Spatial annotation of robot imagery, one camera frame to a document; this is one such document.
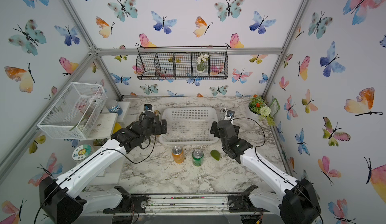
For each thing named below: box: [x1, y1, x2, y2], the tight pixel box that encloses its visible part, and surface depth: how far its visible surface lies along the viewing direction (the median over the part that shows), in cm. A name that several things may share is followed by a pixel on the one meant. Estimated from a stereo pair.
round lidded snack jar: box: [71, 143, 93, 162], surface depth 67 cm
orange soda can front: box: [171, 145, 185, 164], surface depth 82 cm
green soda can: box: [191, 148, 205, 167], surface depth 81 cm
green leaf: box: [210, 149, 221, 161], surface depth 91 cm
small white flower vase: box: [196, 53, 210, 73], surface depth 91 cm
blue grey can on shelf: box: [105, 99, 124, 117], surface depth 87 cm
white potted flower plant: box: [247, 93, 276, 127], surface depth 97 cm
